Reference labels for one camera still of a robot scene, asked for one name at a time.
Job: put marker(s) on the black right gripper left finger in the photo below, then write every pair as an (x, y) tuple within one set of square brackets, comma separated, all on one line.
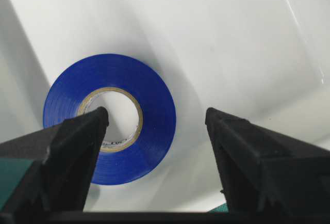
[(53, 166)]

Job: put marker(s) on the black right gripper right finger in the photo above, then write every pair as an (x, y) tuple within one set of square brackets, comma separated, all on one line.
[(262, 169)]

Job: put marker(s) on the white plastic case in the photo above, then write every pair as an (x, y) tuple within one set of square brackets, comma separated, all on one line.
[(263, 60)]

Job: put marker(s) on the green table cloth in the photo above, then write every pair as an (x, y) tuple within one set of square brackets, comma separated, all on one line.
[(223, 208)]

